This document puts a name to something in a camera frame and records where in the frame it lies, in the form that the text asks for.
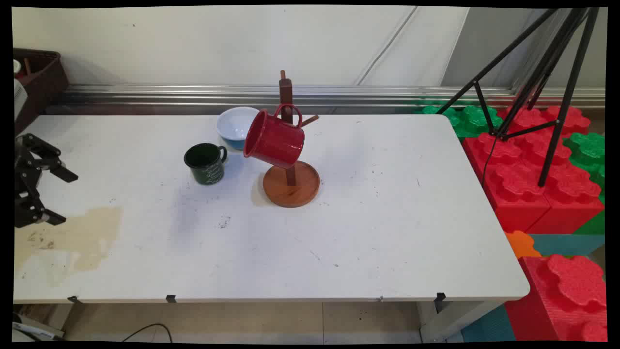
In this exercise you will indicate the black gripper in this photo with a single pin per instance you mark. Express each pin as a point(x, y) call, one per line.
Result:
point(20, 179)

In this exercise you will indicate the red enamel mug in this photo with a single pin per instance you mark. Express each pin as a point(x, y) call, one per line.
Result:
point(273, 143)

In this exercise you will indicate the brown woven basket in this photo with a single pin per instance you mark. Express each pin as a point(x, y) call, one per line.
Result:
point(43, 82)

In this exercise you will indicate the white cup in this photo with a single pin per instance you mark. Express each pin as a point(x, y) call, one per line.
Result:
point(17, 66)

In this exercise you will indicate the grey metal equipment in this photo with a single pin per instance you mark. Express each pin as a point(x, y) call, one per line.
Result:
point(34, 332)

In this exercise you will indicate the dark green enamel mug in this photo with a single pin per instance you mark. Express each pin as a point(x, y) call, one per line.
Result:
point(206, 169)

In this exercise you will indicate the white and blue bowl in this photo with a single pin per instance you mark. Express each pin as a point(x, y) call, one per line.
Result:
point(232, 123)

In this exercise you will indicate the wooden mug tree stand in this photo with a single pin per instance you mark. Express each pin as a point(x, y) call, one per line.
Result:
point(290, 191)

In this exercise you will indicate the green foam block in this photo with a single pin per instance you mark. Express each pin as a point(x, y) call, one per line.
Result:
point(588, 148)
point(472, 118)

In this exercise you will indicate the teal foam block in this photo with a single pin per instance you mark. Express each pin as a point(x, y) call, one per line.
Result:
point(489, 327)
point(566, 245)

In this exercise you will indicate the orange foam block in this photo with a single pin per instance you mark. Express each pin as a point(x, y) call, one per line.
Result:
point(520, 245)

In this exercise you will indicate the black tripod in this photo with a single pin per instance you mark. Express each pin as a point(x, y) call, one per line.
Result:
point(564, 111)

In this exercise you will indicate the large red foam block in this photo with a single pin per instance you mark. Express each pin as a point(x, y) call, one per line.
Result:
point(557, 300)

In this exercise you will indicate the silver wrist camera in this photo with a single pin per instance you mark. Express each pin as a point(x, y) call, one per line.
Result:
point(19, 99)

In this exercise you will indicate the aluminium wall rail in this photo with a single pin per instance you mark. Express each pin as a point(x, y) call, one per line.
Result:
point(193, 94)

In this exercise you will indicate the white table leg frame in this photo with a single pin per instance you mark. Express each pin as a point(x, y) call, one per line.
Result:
point(450, 320)

